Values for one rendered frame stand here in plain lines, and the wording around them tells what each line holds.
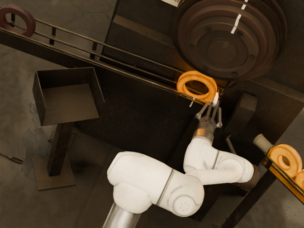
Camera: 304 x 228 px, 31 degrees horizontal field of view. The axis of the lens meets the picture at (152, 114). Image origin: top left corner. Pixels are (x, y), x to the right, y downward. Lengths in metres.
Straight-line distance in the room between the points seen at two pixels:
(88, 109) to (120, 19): 0.44
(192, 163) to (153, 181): 0.56
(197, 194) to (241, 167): 0.56
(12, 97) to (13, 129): 0.22
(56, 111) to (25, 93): 0.83
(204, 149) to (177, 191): 0.61
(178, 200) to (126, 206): 0.18
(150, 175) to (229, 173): 0.51
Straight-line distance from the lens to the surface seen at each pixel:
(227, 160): 2.30
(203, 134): 2.38
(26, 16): 2.62
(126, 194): 1.80
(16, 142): 3.09
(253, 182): 2.69
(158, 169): 1.78
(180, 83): 2.55
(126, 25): 2.53
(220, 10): 2.17
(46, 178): 2.97
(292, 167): 2.54
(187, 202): 1.75
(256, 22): 2.19
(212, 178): 2.11
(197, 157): 2.31
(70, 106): 2.50
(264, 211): 3.28
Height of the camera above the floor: 2.55
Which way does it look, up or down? 49 degrees down
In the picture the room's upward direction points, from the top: 24 degrees clockwise
